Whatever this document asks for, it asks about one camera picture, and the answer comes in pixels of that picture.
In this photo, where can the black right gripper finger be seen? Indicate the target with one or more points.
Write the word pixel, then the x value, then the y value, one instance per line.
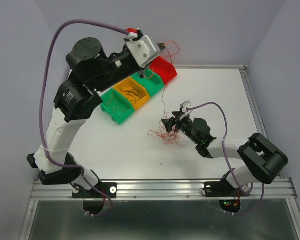
pixel 177 115
pixel 169 124

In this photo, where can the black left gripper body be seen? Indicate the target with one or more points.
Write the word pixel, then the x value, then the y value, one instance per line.
pixel 121 68

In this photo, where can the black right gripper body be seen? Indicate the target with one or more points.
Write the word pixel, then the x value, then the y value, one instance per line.
pixel 185 125

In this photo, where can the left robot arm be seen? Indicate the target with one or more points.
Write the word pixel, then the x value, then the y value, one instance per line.
pixel 92 72

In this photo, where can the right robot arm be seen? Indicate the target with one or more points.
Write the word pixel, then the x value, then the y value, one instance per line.
pixel 211 147

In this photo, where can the yellow plastic bin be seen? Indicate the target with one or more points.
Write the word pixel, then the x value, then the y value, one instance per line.
pixel 135 93

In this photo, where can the green plastic bin near red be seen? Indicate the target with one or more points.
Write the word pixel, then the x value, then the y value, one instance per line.
pixel 151 81

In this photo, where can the green plastic bin front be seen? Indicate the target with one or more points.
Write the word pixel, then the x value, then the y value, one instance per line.
pixel 116 106

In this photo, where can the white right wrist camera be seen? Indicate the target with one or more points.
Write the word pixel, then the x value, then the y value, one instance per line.
pixel 185 109

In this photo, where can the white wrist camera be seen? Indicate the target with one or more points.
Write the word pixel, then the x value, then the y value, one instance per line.
pixel 143 47
pixel 185 109

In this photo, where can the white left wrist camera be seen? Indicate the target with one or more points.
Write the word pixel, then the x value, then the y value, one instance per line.
pixel 143 47

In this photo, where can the aluminium back rail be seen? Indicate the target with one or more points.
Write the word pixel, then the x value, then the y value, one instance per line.
pixel 212 67

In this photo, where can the aluminium rail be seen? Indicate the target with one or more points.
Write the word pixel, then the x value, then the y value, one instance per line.
pixel 160 190
pixel 260 120
pixel 212 67

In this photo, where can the aluminium front rail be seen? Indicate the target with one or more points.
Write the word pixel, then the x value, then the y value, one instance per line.
pixel 160 190

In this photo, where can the aluminium right side rail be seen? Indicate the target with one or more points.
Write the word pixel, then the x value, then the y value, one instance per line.
pixel 260 120

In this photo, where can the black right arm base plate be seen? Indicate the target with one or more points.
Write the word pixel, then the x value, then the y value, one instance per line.
pixel 220 189

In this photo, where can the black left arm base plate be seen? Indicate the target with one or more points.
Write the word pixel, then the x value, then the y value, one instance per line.
pixel 108 188

